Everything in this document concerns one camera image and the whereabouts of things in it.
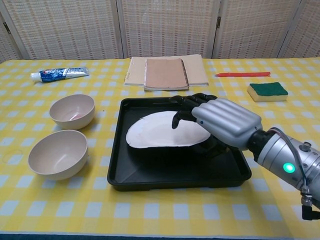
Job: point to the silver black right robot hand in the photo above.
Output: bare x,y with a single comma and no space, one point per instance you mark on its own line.
227,120

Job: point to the white paper plate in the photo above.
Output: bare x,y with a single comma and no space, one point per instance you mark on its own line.
155,132

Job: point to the beige bowl with pink mark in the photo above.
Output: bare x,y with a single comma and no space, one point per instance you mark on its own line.
72,107

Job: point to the plain beige bowl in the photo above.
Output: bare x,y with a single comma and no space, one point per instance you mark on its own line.
57,155

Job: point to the black plastic tray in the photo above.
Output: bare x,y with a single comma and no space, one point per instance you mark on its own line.
175,170

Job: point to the red pen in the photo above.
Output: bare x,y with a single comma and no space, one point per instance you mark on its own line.
242,74

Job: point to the green yellow sponge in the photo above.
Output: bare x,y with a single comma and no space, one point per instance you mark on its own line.
267,90

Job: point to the large beige notebook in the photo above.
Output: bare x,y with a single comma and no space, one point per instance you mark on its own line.
197,72

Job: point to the small brown spiral notebook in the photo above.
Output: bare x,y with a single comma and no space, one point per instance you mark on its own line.
165,75

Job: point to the yellow white checkered tablecloth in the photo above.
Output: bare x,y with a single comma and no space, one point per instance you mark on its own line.
160,212

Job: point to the blue white toothpaste tube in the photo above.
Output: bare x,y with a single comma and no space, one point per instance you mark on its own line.
57,74

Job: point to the woven folding screen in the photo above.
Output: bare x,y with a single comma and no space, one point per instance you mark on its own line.
75,30

